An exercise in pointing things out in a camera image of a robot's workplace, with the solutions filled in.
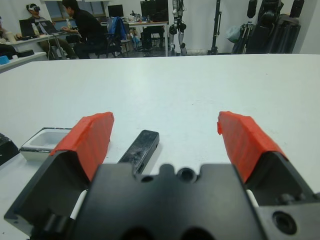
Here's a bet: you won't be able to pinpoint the large black humanoid robot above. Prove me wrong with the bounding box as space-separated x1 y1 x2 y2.
246 0 305 55

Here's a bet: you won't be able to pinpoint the white box base black rim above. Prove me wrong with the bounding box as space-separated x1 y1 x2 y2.
19 127 74 162

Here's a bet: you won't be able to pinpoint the person wearing VR headset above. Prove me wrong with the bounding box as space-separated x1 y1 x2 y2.
26 3 76 60

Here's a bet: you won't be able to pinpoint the grey laptop with stickers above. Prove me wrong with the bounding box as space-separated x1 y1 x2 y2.
37 20 65 35

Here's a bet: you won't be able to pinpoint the long white desk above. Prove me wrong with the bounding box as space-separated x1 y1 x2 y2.
0 31 66 61

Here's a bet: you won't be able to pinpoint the silver humanoid robot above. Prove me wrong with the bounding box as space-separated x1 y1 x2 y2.
168 0 188 57

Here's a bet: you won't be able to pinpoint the large black monitor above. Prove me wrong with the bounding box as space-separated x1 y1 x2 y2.
140 0 169 22

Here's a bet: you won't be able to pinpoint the small black monitor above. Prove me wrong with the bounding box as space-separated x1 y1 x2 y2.
107 4 125 18

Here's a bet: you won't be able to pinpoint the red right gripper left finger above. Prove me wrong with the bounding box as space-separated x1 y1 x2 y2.
3 111 115 230

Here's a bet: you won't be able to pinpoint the blue jacket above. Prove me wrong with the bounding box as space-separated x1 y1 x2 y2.
107 16 127 42

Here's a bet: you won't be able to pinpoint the black crane stand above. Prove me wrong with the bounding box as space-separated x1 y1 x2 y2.
207 0 223 55

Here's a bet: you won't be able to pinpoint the pale green bag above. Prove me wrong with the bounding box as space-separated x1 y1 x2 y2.
225 24 242 44

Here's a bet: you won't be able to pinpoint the black office chair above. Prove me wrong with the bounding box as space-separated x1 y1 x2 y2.
106 24 131 58

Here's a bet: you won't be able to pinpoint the black box lid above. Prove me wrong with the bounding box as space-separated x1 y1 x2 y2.
0 132 20 166

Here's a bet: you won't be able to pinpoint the person in black sweater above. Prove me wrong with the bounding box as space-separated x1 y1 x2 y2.
61 0 106 60

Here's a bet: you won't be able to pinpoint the slim black camera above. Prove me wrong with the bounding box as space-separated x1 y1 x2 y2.
117 129 160 175

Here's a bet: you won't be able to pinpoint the black laptop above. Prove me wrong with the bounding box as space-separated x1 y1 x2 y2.
19 18 38 38

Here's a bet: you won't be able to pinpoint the white desk with monitors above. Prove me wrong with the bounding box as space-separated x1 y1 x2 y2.
99 20 170 57

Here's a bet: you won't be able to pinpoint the flat black case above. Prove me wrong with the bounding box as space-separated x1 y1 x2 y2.
14 49 35 58

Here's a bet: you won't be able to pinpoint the folded black frames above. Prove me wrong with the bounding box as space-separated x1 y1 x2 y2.
232 21 255 55

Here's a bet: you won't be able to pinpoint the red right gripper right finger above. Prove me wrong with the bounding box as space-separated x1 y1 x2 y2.
216 111 320 207

